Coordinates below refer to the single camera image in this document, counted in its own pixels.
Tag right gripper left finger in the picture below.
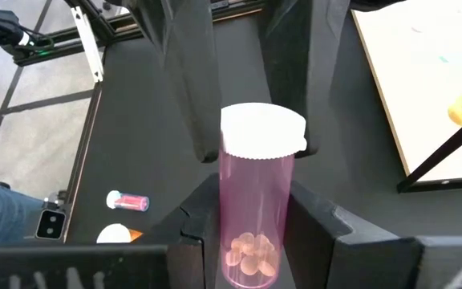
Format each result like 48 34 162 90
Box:
165 173 221 289

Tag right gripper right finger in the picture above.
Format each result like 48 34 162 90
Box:
284 179 424 289

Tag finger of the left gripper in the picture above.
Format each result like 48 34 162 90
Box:
257 0 352 158
128 0 223 164

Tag red medicine bottle white cap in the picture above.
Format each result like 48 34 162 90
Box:
105 189 151 213

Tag light wooden shelf black posts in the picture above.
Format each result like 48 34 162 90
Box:
350 0 462 194

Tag black table mat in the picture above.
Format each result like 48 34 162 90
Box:
60 10 462 289

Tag white bar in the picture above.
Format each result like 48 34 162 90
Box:
69 5 105 84

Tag person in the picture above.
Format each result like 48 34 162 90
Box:
0 176 46 254

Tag black depth camera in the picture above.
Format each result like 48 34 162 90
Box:
34 208 67 241

